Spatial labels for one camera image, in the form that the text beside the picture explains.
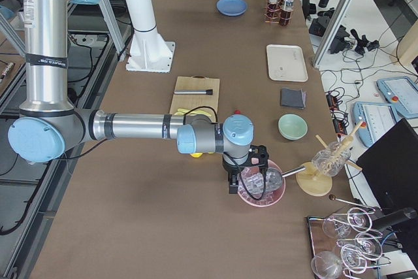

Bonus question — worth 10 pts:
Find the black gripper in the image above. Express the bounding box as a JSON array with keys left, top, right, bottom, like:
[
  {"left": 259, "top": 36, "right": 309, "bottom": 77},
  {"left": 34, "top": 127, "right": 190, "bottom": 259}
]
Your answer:
[{"left": 223, "top": 154, "right": 248, "bottom": 194}]

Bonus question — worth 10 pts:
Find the blue plate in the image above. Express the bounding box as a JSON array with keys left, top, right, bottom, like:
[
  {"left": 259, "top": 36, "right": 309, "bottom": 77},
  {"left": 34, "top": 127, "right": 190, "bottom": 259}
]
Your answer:
[{"left": 216, "top": 0, "right": 248, "bottom": 16}]

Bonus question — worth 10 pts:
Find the pink bowl with ice cubes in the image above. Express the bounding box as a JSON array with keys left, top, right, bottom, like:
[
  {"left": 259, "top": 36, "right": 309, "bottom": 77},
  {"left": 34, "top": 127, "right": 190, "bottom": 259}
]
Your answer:
[{"left": 238, "top": 166, "right": 286, "bottom": 207}]

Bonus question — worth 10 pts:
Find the steel ladle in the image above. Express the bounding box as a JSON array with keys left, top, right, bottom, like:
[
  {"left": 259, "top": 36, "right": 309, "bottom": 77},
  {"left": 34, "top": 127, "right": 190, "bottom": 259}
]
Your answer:
[{"left": 266, "top": 166, "right": 306, "bottom": 182}]

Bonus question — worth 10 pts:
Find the yellow lemon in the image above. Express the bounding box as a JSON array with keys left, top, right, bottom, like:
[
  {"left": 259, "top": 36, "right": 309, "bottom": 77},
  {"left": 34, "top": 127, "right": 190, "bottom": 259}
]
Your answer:
[{"left": 190, "top": 153, "right": 203, "bottom": 158}]

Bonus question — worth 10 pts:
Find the wooden cup tree stand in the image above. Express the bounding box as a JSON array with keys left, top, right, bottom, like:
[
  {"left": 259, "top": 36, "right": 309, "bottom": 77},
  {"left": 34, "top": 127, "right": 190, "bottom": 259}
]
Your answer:
[{"left": 296, "top": 122, "right": 366, "bottom": 197}]

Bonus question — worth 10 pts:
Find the green bowl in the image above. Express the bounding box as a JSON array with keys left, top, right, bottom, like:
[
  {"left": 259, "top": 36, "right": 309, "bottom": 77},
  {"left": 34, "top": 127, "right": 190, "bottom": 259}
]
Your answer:
[{"left": 278, "top": 114, "right": 308, "bottom": 140}]

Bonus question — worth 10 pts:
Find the yellow plastic knife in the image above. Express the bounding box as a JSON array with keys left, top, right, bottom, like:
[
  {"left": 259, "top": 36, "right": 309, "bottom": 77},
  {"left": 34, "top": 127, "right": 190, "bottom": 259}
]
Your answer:
[{"left": 174, "top": 108, "right": 212, "bottom": 117}]

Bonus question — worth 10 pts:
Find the steel muddler black tip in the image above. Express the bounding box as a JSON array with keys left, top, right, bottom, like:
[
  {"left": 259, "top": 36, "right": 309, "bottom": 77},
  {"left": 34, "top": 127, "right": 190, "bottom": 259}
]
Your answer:
[{"left": 174, "top": 89, "right": 214, "bottom": 95}]

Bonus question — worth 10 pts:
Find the glass mug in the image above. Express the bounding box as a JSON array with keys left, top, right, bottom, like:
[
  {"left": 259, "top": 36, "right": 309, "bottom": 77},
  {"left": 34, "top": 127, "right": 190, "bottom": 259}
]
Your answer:
[{"left": 312, "top": 142, "right": 351, "bottom": 177}]

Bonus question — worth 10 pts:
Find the grey folded cloth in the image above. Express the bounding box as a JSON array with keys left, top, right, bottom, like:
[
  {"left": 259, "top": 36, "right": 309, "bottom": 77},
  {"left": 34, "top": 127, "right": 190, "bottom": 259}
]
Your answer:
[{"left": 280, "top": 88, "right": 306, "bottom": 109}]

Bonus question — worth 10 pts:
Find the wooden cutting board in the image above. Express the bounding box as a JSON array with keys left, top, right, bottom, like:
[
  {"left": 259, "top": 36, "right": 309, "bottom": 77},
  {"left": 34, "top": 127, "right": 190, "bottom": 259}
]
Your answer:
[{"left": 169, "top": 75, "right": 221, "bottom": 117}]

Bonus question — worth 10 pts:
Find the wine glass rack tray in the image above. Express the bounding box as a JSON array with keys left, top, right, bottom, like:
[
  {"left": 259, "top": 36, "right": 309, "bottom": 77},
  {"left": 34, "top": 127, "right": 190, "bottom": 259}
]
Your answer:
[{"left": 306, "top": 205, "right": 391, "bottom": 278}]

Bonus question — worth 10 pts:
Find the cream rabbit tray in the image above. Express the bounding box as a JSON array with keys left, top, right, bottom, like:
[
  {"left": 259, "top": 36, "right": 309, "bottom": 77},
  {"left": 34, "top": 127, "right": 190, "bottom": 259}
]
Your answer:
[{"left": 266, "top": 44, "right": 308, "bottom": 82}]

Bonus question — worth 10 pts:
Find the blue teach pendant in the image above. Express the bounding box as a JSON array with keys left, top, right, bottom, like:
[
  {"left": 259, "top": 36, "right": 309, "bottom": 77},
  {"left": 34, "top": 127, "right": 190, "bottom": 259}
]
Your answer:
[
  {"left": 353, "top": 101, "right": 400, "bottom": 148},
  {"left": 376, "top": 76, "right": 418, "bottom": 119}
]

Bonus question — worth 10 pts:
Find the black monitor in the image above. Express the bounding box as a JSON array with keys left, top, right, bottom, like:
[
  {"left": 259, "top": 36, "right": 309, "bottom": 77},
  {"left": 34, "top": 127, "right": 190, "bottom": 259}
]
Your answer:
[{"left": 357, "top": 118, "right": 417, "bottom": 212}]

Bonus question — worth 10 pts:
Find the dark tea bottle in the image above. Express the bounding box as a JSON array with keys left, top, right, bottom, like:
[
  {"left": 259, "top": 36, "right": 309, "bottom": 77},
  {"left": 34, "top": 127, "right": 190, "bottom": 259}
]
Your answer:
[
  {"left": 279, "top": 0, "right": 294, "bottom": 26},
  {"left": 266, "top": 0, "right": 278, "bottom": 21}
]

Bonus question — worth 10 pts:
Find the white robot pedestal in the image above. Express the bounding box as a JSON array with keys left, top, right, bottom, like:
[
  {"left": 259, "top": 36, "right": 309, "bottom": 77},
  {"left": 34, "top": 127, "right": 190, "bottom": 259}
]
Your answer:
[{"left": 125, "top": 0, "right": 175, "bottom": 73}]

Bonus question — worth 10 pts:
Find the copper wire bottle rack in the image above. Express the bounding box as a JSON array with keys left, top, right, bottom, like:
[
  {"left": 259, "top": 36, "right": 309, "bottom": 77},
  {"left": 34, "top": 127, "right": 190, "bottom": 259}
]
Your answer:
[{"left": 264, "top": 0, "right": 294, "bottom": 26}]

